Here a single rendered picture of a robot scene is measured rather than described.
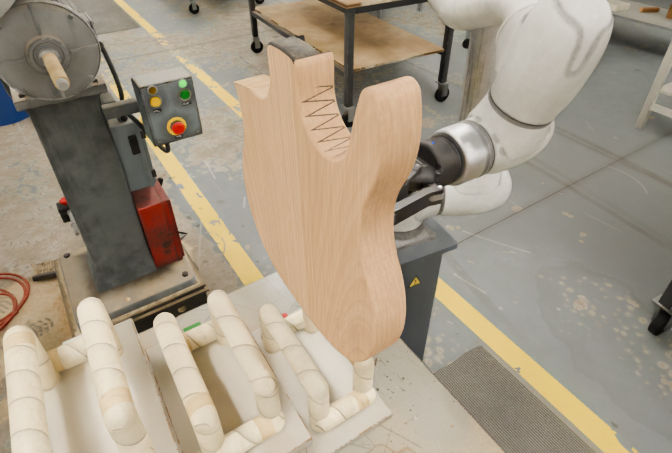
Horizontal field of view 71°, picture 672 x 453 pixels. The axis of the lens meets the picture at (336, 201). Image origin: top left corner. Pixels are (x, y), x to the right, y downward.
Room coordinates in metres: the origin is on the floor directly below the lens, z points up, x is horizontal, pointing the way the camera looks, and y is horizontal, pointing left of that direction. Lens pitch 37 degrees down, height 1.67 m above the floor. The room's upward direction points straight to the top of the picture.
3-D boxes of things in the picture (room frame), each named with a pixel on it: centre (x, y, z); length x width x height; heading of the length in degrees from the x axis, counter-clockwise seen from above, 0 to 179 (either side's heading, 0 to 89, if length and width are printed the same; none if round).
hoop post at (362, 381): (0.43, -0.04, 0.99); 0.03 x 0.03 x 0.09
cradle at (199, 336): (0.47, 0.22, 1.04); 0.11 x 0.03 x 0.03; 123
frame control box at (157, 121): (1.40, 0.59, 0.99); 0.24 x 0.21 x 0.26; 33
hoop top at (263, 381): (0.41, 0.14, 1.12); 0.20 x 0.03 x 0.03; 32
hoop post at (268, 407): (0.34, 0.09, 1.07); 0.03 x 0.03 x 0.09
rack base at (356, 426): (0.47, 0.04, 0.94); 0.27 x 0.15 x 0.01; 33
